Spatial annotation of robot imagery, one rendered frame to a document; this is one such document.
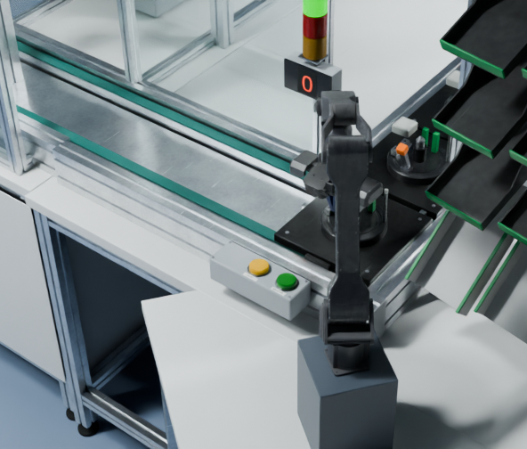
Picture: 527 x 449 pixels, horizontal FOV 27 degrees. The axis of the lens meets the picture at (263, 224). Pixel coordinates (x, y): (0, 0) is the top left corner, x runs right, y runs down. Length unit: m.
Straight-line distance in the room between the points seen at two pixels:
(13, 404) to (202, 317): 1.17
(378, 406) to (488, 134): 0.50
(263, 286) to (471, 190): 0.46
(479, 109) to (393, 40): 1.20
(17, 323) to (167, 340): 0.95
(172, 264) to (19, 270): 0.64
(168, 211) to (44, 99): 0.60
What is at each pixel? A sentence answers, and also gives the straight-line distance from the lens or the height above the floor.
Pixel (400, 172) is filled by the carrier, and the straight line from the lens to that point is 2.46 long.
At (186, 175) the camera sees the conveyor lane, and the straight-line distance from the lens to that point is 2.58.
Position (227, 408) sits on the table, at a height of 0.86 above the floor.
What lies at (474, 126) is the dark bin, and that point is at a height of 1.36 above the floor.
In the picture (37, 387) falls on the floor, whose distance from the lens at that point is 3.40.
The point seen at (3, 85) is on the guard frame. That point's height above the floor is 1.11.
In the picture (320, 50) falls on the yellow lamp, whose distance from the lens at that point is 2.31.
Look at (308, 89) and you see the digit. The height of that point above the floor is 1.19.
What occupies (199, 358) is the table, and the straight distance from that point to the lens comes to 2.23.
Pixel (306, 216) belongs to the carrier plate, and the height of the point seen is 0.97.
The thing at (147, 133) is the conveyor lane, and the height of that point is 0.92.
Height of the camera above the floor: 2.50
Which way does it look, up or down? 41 degrees down
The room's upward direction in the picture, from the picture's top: 1 degrees counter-clockwise
